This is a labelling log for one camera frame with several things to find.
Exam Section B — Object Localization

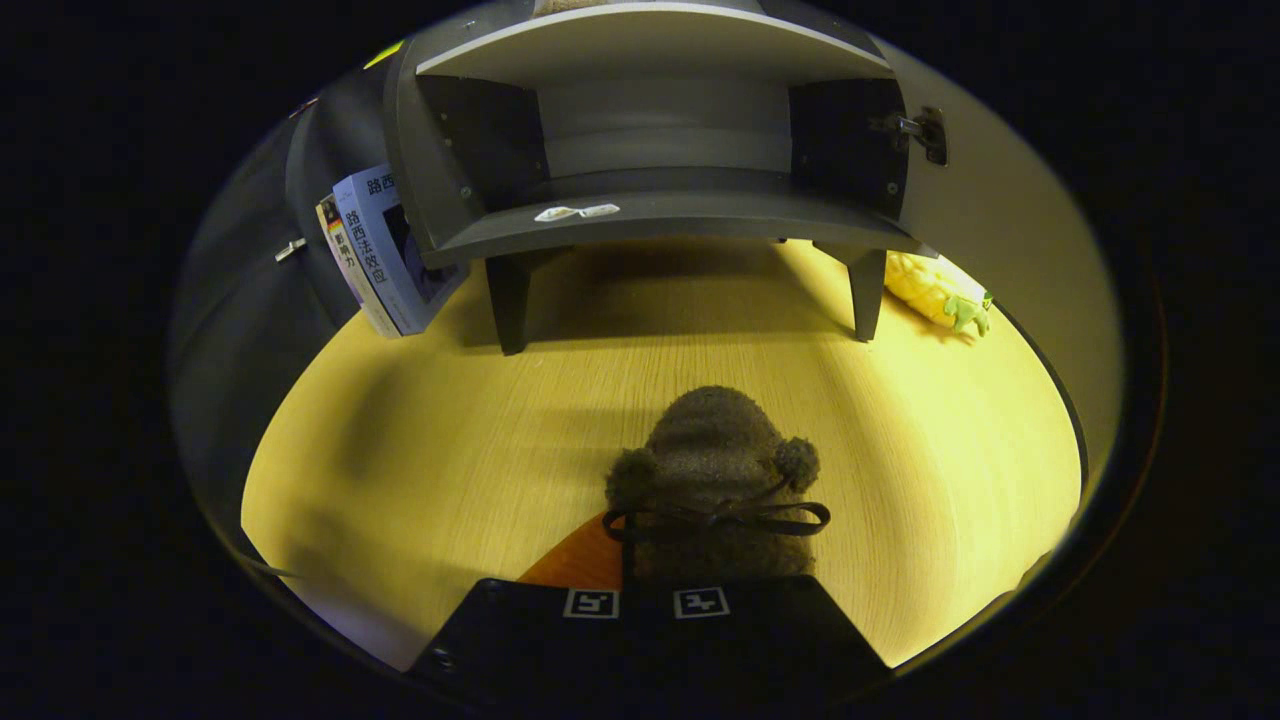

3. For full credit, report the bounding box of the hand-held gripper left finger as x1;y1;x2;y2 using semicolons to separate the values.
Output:
408;512;641;701

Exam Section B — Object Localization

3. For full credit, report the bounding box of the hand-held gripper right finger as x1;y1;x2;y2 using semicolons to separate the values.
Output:
640;573;893;706

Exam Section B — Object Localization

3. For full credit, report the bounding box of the brown fuzzy shoe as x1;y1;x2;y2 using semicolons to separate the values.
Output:
603;385;833;586

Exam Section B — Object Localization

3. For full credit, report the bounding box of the grey shoe cabinet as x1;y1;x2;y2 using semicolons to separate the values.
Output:
383;0;951;356

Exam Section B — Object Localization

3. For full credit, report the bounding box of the beige shoe cabinet door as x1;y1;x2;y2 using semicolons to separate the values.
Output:
872;38;1123;491

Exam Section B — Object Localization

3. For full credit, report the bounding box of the metal door hinge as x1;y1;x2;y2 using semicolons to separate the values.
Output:
870;105;949;168

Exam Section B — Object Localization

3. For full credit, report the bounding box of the yellow pineapple plush toy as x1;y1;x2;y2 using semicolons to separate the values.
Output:
885;250;994;337

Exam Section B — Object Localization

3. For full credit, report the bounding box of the black backdrop cloth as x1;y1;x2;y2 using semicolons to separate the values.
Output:
168;65;401;561

